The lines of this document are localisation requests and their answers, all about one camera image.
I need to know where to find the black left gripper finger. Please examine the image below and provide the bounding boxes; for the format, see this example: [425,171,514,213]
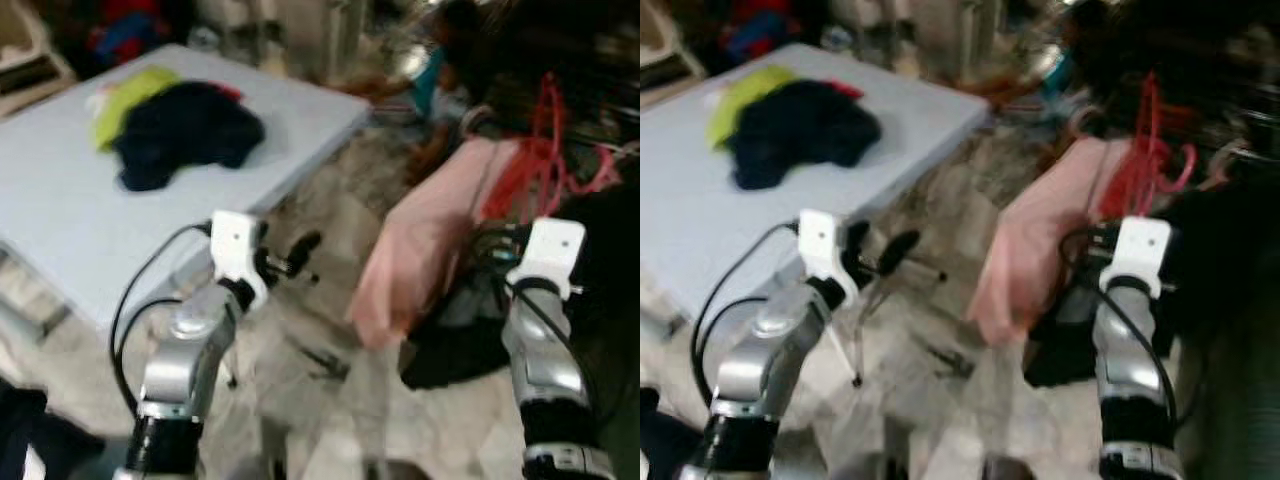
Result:
[877,229,922,278]
[289,232,324,277]

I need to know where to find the red plastic hanger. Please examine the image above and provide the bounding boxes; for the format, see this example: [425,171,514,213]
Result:
[1125,71,1172,222]
[520,71,574,224]
[481,120,547,227]
[1099,120,1146,223]

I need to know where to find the dark navy garment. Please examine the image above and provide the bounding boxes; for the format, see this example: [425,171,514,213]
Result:
[111,79,268,194]
[727,79,884,192]

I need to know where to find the pink plastic hanger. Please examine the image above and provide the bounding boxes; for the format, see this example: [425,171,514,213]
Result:
[1164,144,1199,194]
[574,144,622,197]

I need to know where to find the pink shirt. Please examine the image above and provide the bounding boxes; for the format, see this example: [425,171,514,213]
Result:
[967,134,1117,347]
[347,134,527,352]

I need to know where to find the navy hanging garment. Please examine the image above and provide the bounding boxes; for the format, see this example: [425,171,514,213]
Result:
[559,184,641,403]
[1159,184,1280,343]

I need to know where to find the dark long trousers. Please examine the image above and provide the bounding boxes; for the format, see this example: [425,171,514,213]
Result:
[399,270,517,392]
[1024,289,1102,390]

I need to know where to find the black metal drying rack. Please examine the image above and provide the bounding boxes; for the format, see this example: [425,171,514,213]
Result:
[1079,60,1280,167]
[461,60,641,167]

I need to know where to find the white folding table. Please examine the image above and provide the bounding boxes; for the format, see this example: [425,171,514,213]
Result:
[0,42,374,389]
[640,42,992,389]

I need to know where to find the lime green shirt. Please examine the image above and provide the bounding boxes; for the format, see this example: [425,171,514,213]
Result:
[91,65,187,152]
[704,65,802,152]

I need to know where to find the red and blue bag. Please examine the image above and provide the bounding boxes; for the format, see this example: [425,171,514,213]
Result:
[724,0,802,64]
[84,0,172,67]

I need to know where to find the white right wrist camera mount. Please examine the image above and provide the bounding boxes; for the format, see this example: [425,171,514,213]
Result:
[1099,214,1174,300]
[507,217,587,300]

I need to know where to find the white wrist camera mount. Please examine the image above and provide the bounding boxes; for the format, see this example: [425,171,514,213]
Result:
[209,209,270,310]
[797,207,862,310]
[1099,214,1174,300]
[507,217,587,300]

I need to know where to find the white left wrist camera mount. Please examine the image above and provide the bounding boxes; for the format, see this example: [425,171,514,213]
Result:
[797,207,862,310]
[209,209,270,310]

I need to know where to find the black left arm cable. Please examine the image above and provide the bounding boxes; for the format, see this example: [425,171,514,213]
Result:
[109,221,217,413]
[689,221,802,413]

